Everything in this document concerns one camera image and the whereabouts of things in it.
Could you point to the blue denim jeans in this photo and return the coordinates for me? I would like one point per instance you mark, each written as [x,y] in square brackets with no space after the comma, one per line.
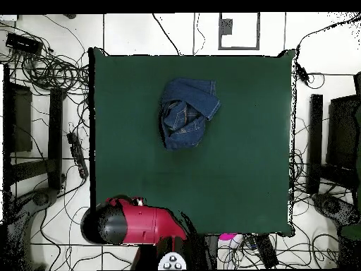
[186,96]

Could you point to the black stand frame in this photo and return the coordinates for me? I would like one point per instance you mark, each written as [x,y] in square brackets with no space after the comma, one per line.
[315,141]
[55,135]

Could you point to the pink object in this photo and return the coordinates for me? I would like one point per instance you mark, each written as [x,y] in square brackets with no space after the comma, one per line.
[227,236]

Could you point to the green round object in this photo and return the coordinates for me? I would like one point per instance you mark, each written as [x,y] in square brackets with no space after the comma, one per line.
[351,232]

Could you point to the white plastic object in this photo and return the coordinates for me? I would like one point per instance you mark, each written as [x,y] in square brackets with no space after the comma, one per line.
[225,254]

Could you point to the grey square floor frame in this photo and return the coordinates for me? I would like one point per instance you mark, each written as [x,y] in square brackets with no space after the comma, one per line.
[239,48]

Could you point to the wide black power strip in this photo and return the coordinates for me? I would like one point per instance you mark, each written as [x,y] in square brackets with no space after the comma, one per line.
[266,251]

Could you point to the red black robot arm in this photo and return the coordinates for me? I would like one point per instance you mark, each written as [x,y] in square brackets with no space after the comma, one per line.
[141,223]

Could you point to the dark green table cloth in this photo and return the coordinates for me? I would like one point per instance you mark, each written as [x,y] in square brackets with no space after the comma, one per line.
[253,141]

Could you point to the dark flat panel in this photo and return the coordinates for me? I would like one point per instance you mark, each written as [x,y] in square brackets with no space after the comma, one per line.
[22,118]
[342,129]

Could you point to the black electronics box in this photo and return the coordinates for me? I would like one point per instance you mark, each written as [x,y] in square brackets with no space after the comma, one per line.
[24,43]

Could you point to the dark grey square plate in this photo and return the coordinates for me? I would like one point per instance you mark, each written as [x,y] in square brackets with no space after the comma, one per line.
[226,26]

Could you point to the grey tripod base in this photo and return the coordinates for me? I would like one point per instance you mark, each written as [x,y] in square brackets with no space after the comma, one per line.
[332,207]
[41,197]

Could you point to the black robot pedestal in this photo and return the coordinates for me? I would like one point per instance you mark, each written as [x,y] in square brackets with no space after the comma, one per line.
[210,251]

